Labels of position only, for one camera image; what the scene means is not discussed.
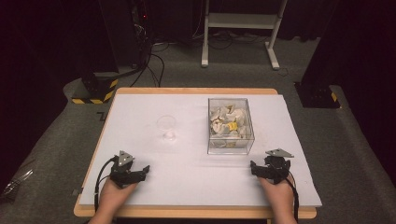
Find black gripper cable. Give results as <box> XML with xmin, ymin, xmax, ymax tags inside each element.
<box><xmin>284</xmin><ymin>176</ymin><xmax>301</xmax><ymax>224</ymax></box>
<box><xmin>93</xmin><ymin>156</ymin><xmax>119</xmax><ymax>213</ymax></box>

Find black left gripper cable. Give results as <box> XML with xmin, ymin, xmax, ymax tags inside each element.
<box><xmin>93</xmin><ymin>156</ymin><xmax>119</xmax><ymax>213</ymax></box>

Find black floor cables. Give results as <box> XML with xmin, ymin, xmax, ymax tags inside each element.
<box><xmin>129</xmin><ymin>34</ymin><xmax>281</xmax><ymax>89</ymax></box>

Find dark curtain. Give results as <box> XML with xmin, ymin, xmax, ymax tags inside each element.
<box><xmin>0</xmin><ymin>0</ymin><xmax>120</xmax><ymax>190</ymax></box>
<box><xmin>300</xmin><ymin>0</ymin><xmax>396</xmax><ymax>178</ymax></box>

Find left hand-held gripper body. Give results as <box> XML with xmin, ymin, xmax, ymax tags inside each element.
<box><xmin>109</xmin><ymin>150</ymin><xmax>142</xmax><ymax>189</ymax></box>

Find black equipment rack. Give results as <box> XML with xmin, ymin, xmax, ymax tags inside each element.
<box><xmin>130</xmin><ymin>0</ymin><xmax>152</xmax><ymax>69</ymax></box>

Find white metal stand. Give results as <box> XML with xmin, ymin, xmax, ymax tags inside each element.
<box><xmin>201</xmin><ymin>0</ymin><xmax>289</xmax><ymax>71</ymax></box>

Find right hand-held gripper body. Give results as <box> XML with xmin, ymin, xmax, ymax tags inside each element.
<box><xmin>263</xmin><ymin>147</ymin><xmax>295</xmax><ymax>185</ymax></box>

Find wooden table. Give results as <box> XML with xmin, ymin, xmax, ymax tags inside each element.
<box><xmin>73</xmin><ymin>87</ymin><xmax>318</xmax><ymax>220</ymax></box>

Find white table mat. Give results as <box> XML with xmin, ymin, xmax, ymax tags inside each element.
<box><xmin>78</xmin><ymin>93</ymin><xmax>323</xmax><ymax>208</ymax></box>

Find clear glass cup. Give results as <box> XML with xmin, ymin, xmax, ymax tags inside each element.
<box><xmin>156</xmin><ymin>115</ymin><xmax>177</xmax><ymax>142</ymax></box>

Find pile of tea bags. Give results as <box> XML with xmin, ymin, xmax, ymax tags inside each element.
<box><xmin>208</xmin><ymin>105</ymin><xmax>248</xmax><ymax>149</ymax></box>

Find person's left hand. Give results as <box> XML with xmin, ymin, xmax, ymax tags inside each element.
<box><xmin>98</xmin><ymin>178</ymin><xmax>138</xmax><ymax>217</ymax></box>

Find black yellow striped stand base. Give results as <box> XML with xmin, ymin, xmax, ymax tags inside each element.
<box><xmin>71</xmin><ymin>71</ymin><xmax>120</xmax><ymax>105</ymax></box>

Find clear plastic box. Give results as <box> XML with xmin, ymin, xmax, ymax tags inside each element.
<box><xmin>206</xmin><ymin>97</ymin><xmax>256</xmax><ymax>156</ymax></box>

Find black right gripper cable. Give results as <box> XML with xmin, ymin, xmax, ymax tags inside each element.
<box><xmin>284</xmin><ymin>176</ymin><xmax>301</xmax><ymax>224</ymax></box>

